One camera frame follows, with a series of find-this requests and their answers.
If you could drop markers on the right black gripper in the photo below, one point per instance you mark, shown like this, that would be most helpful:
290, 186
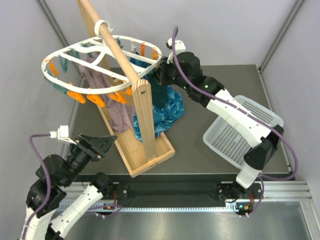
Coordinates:
161, 74

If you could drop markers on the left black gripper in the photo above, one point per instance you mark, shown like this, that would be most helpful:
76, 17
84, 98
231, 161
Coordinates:
97, 147

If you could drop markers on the blue patterned cloth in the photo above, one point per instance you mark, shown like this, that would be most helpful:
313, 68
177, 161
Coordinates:
163, 118

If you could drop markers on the white round clip hanger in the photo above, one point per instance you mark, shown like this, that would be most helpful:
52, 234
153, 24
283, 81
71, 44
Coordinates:
89, 53

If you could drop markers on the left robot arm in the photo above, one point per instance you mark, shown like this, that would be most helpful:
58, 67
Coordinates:
56, 173

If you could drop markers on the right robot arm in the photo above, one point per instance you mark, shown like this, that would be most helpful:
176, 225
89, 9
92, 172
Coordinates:
185, 71

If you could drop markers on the lilac cloth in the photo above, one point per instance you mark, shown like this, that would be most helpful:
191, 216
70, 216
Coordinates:
121, 115

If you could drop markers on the wooden rod stand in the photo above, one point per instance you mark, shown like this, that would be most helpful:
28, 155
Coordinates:
138, 156

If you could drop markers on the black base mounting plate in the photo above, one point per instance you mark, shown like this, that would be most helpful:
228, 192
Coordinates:
177, 190

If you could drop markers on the white perforated plastic basket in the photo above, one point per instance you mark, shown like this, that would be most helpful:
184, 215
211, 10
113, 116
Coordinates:
227, 142

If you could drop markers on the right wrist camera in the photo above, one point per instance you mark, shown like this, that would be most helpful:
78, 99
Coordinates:
178, 47

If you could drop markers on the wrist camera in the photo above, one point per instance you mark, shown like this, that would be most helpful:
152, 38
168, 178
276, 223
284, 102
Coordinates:
178, 47
62, 134

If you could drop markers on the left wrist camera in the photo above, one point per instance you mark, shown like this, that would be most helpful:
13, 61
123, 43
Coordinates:
62, 134

